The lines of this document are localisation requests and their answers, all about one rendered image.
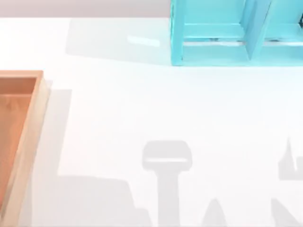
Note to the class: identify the light blue rack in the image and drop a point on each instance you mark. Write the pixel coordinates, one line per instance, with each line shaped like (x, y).
(213, 52)

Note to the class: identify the shallow salmon-coloured box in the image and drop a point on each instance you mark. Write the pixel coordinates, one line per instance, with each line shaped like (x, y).
(16, 113)

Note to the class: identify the dark object in rack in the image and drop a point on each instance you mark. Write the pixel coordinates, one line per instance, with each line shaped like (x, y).
(301, 22)

